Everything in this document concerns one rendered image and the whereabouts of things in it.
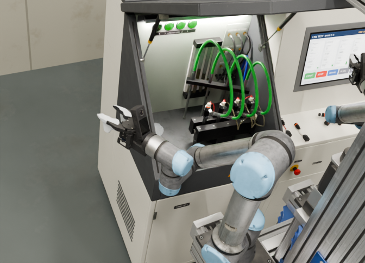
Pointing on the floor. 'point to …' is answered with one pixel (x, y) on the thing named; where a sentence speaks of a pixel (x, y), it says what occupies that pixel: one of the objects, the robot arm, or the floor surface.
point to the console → (304, 167)
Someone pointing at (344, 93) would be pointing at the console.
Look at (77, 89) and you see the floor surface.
